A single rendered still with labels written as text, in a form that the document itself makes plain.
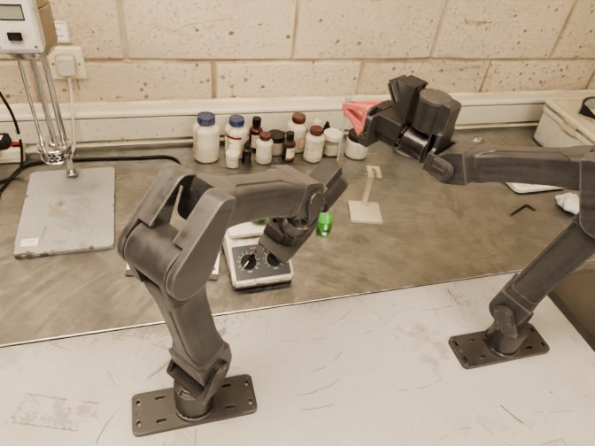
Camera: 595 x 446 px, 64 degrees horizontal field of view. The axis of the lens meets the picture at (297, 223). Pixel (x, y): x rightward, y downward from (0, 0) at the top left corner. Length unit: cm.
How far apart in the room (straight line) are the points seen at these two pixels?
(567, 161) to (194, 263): 55
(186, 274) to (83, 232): 66
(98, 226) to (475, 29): 122
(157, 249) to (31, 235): 68
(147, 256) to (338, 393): 49
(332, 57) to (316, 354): 88
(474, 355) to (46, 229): 94
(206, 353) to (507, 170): 55
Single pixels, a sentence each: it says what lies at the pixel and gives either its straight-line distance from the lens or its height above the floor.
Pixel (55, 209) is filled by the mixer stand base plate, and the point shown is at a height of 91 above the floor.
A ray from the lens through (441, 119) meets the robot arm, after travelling 87.
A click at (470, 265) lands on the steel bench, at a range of 121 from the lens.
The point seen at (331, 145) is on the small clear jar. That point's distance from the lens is 141.
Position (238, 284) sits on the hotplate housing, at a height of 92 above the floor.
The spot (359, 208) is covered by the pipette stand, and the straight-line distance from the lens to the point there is 125.
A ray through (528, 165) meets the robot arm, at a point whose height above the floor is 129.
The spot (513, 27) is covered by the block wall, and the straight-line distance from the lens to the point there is 174.
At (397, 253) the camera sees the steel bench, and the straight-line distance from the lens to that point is 116.
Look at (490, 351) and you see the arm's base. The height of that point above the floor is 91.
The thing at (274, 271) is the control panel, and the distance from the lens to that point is 101.
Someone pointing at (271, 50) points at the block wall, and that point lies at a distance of 141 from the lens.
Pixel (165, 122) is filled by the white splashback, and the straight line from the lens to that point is 141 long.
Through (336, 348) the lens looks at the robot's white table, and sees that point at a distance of 95.
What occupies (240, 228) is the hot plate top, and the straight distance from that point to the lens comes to 102.
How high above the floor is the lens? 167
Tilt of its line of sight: 41 degrees down
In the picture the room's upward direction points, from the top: 8 degrees clockwise
